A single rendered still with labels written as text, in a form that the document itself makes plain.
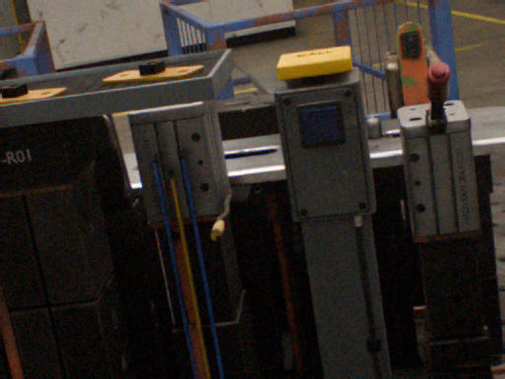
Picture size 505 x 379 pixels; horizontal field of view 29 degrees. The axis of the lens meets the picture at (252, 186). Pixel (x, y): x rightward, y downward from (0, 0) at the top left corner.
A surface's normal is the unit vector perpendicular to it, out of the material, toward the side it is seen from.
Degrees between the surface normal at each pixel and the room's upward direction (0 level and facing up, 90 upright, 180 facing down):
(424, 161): 90
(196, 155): 90
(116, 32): 90
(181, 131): 90
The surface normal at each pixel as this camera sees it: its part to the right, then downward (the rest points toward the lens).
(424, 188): -0.09, 0.29
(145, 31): 0.20, 0.25
